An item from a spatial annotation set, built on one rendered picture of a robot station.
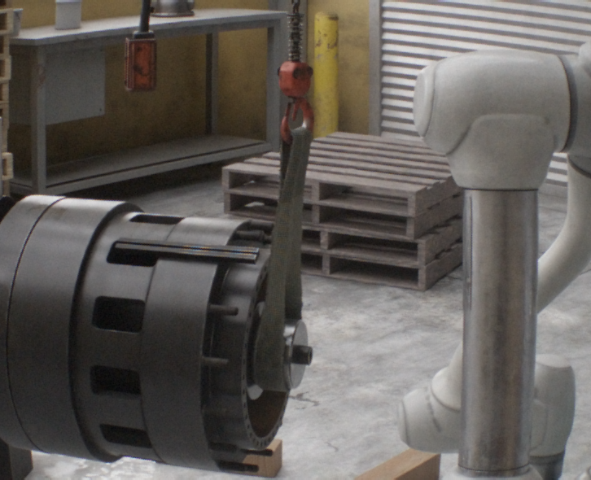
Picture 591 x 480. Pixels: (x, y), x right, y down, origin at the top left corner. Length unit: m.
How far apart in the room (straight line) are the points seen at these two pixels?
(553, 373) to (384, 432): 2.48
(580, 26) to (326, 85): 1.96
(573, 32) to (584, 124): 6.40
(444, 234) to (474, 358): 4.58
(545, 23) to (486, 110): 6.54
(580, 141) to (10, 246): 1.31
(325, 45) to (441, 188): 2.84
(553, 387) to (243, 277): 0.77
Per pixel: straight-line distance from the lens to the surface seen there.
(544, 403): 1.95
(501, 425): 1.63
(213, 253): 2.42
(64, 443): 2.60
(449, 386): 1.90
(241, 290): 2.44
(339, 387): 4.80
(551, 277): 1.80
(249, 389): 2.56
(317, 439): 4.33
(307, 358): 2.56
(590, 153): 1.66
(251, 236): 2.49
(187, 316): 2.39
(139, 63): 2.42
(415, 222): 5.93
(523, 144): 1.58
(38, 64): 7.00
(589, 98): 1.61
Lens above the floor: 1.71
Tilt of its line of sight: 15 degrees down
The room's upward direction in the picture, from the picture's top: straight up
